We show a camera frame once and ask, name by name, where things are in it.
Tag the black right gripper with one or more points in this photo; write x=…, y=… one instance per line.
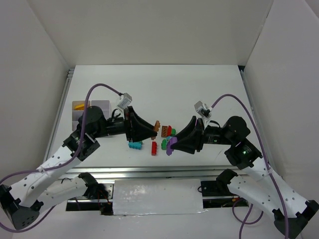
x=199, y=135

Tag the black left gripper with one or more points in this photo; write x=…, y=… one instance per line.
x=128, y=124

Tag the thin brown lego plate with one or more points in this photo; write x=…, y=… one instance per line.
x=156, y=126

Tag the purple curved lego brick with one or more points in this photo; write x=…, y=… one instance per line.
x=170, y=143

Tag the yellow rectangular lego brick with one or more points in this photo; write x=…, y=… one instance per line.
x=79, y=107

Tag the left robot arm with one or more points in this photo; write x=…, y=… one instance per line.
x=26, y=199

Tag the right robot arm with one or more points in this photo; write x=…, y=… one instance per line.
x=290, y=211

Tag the small green lego brick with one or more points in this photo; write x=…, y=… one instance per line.
x=173, y=132

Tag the teal rectangular lego brick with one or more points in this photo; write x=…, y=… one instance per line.
x=135, y=145

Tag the red rectangular lego brick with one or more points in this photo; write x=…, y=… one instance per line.
x=154, y=148

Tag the red curved lego brick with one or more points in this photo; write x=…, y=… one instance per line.
x=169, y=129

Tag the brown rectangular lego brick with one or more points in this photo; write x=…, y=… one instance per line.
x=164, y=131

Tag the green curved lego brick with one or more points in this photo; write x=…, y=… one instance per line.
x=164, y=144

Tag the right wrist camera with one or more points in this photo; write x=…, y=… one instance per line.
x=203, y=110

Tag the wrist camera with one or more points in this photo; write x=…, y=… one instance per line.
x=203, y=110
x=124, y=100

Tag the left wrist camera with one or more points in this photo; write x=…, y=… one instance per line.
x=124, y=100

